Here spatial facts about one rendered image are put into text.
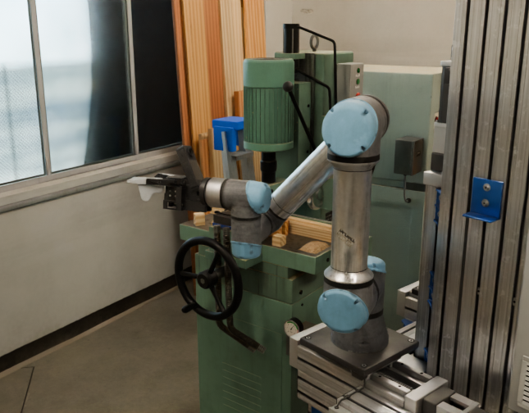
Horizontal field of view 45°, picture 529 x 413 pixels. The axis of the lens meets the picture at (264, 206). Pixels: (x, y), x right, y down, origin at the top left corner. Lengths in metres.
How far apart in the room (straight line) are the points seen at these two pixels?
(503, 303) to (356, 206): 0.43
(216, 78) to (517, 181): 2.73
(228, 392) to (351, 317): 1.12
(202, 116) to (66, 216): 1.01
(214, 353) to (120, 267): 1.36
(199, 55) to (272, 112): 1.69
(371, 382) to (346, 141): 0.64
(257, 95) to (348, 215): 0.85
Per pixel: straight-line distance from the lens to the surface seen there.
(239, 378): 2.45
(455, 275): 1.64
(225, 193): 1.53
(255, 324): 2.29
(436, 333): 1.73
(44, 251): 3.33
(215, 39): 3.97
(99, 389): 3.14
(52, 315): 3.47
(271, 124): 2.16
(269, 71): 2.14
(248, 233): 1.54
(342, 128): 1.36
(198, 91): 3.78
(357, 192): 1.41
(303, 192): 1.59
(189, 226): 2.37
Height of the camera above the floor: 1.62
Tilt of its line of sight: 16 degrees down
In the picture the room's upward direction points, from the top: straight up
